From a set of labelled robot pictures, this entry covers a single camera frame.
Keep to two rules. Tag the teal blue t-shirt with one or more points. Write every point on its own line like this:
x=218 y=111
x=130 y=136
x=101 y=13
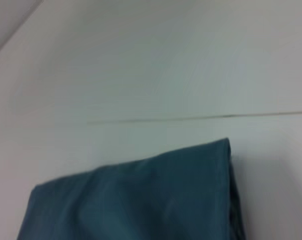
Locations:
x=140 y=200

